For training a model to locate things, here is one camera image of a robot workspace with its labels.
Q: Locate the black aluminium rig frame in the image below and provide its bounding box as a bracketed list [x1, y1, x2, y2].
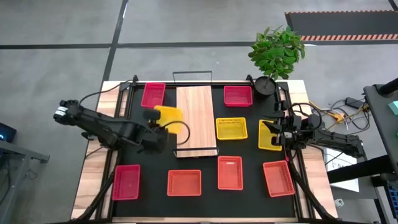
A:
[71, 73, 340, 224]

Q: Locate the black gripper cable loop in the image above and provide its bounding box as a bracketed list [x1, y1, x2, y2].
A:
[161, 120, 191, 146]

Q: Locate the red plastic basket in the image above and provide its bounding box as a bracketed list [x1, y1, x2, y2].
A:
[140, 82, 167, 110]
[111, 164, 141, 201]
[223, 85, 254, 108]

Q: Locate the tangle of floor cables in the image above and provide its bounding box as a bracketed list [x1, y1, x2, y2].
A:
[307, 98, 373, 131]

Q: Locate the black power adapter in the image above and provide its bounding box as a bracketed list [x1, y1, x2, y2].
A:
[345, 96, 365, 109]

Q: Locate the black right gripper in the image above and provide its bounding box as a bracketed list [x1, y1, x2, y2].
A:
[262, 114, 304, 149]

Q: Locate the green leafy plant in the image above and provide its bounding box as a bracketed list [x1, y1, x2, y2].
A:
[248, 25, 306, 81]

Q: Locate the black desk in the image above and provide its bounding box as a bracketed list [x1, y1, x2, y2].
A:
[363, 77, 398, 184]

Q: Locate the yellow plug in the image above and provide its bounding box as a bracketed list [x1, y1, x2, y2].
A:
[329, 112, 346, 123]

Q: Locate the blue crate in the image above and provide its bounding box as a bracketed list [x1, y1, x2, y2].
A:
[387, 183, 398, 212]

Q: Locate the black ramp with hazard stripes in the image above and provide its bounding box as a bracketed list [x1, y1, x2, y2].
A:
[285, 10, 398, 42]

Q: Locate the orange plastic basket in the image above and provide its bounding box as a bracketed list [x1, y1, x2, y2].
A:
[167, 169, 202, 197]
[262, 160, 296, 198]
[217, 156, 244, 191]

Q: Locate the black plant pot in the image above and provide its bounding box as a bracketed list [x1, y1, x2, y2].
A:
[254, 76, 277, 101]

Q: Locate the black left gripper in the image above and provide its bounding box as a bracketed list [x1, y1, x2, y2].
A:
[136, 108, 171, 154]

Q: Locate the black table mat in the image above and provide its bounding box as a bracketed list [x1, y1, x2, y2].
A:
[111, 82, 296, 218]

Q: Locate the white printed box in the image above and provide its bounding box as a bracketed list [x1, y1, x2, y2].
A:
[323, 147, 360, 193]

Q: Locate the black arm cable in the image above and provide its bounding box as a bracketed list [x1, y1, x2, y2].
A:
[287, 101, 323, 131]
[78, 79, 134, 108]

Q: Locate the yellow plastic basket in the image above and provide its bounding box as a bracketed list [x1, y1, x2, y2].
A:
[215, 117, 249, 141]
[154, 105, 184, 135]
[257, 119, 283, 152]

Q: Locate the grey metal desk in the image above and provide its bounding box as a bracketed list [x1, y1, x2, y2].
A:
[0, 139, 50, 224]

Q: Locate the dark screen device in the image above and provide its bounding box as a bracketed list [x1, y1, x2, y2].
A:
[0, 122, 17, 143]

